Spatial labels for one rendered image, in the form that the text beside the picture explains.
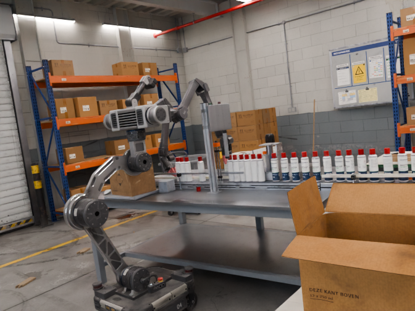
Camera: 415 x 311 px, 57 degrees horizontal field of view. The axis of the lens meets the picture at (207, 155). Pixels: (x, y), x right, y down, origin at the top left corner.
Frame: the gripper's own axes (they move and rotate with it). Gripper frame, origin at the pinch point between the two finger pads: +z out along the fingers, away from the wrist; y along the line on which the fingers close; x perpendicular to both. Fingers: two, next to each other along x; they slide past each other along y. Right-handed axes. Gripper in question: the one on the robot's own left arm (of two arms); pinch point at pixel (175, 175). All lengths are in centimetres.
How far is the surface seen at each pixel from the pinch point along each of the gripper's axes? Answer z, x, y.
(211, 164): 22, -46, -17
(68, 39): -398, 166, 199
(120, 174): -20.9, 12.7, -41.0
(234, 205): 60, -60, -47
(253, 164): 41, -66, -3
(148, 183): -3.4, 6.8, -26.3
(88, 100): -261, 180, 162
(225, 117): 3, -75, -8
